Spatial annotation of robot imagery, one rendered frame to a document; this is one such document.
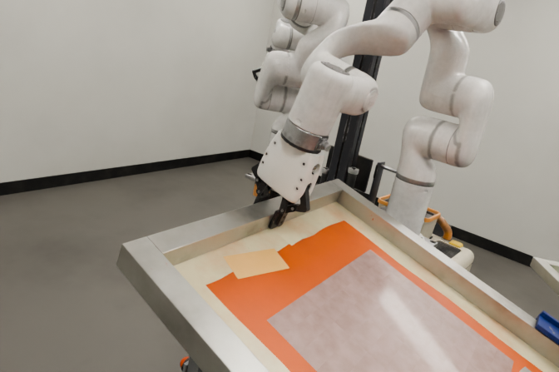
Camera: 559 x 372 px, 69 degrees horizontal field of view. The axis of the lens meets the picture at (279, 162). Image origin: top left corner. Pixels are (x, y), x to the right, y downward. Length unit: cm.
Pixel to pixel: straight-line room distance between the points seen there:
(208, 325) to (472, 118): 69
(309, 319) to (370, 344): 10
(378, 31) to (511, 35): 371
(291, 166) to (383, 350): 31
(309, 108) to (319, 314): 31
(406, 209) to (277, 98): 48
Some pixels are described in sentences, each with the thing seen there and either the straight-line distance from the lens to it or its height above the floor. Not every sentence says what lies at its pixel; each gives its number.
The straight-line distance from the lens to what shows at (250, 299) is 61.
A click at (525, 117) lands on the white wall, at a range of 440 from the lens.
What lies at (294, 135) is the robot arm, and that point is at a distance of 66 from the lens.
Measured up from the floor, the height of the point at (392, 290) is 117.
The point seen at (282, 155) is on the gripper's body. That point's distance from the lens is 69.
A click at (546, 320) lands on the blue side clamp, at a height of 115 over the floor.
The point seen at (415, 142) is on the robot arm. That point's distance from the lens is 101.
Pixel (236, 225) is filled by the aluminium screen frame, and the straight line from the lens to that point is 66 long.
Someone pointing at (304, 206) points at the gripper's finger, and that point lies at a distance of 70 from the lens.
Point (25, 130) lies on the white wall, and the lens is 393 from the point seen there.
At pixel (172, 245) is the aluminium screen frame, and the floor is 126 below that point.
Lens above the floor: 154
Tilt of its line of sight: 15 degrees down
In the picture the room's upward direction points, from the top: 11 degrees clockwise
